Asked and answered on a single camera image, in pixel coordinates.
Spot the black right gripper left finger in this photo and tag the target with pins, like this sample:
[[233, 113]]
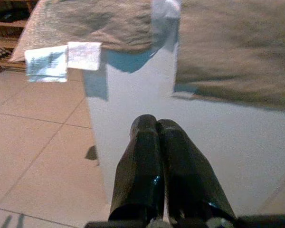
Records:
[[140, 171]]

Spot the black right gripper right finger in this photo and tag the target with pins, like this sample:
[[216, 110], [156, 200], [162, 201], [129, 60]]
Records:
[[187, 180]]

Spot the beige woven placemat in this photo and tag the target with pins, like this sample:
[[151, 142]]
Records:
[[85, 23], [240, 47]]

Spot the brown wooden rack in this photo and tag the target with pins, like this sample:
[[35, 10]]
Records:
[[7, 26]]

